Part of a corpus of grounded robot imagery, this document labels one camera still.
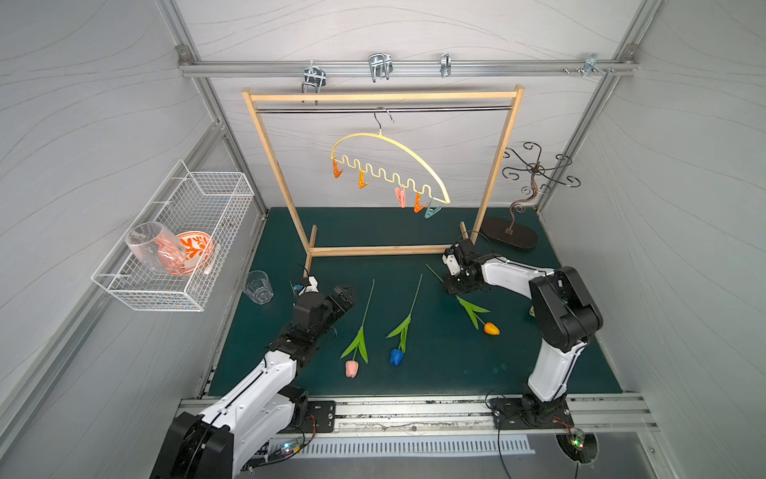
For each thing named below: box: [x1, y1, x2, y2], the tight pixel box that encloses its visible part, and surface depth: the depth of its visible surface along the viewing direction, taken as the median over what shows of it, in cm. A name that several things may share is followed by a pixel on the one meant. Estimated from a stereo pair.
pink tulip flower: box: [340, 278, 376, 379], surface depth 86 cm
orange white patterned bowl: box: [169, 230, 216, 276], surface depth 67 cm
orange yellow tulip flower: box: [455, 295, 501, 336], surface depth 92 cm
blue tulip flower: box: [385, 274, 423, 367], surface depth 87 cm
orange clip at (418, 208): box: [413, 189, 429, 214], surface depth 78 cm
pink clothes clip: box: [393, 184, 406, 209], surface depth 80 cm
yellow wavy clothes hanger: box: [331, 111, 451, 205], surface depth 72 cm
